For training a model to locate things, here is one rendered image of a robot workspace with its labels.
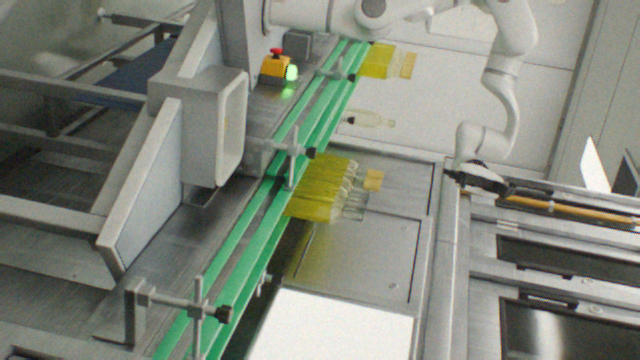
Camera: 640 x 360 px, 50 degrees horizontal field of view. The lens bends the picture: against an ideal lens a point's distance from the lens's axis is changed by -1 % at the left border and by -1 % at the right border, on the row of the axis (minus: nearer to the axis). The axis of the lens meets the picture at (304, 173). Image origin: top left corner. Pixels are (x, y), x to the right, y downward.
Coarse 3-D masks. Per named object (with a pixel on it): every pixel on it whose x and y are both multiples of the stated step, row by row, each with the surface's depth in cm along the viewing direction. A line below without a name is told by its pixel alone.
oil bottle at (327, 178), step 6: (306, 174) 180; (312, 174) 181; (318, 174) 181; (324, 174) 181; (330, 174) 182; (312, 180) 179; (318, 180) 178; (324, 180) 178; (330, 180) 179; (336, 180) 179; (342, 180) 179; (348, 180) 180; (342, 186) 177; (348, 186) 178; (348, 192) 178
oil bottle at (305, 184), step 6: (300, 180) 177; (306, 180) 177; (300, 186) 174; (306, 186) 174; (312, 186) 174; (318, 186) 175; (324, 186) 175; (330, 186) 175; (336, 186) 176; (324, 192) 173; (330, 192) 173; (336, 192) 173; (342, 192) 174; (342, 198) 173; (348, 198) 174
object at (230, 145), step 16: (240, 80) 149; (224, 96) 141; (240, 96) 157; (224, 112) 159; (240, 112) 159; (240, 128) 160; (224, 144) 163; (240, 144) 162; (224, 160) 160; (224, 176) 153
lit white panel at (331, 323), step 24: (288, 312) 152; (312, 312) 153; (336, 312) 154; (360, 312) 155; (384, 312) 156; (264, 336) 144; (288, 336) 145; (312, 336) 146; (336, 336) 147; (360, 336) 148; (384, 336) 149; (408, 336) 149
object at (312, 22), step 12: (276, 0) 169; (288, 0) 169; (300, 0) 169; (312, 0) 168; (324, 0) 168; (276, 12) 170; (288, 12) 169; (300, 12) 169; (312, 12) 168; (324, 12) 168; (276, 24) 173; (288, 24) 172; (300, 24) 171; (312, 24) 170; (324, 24) 169
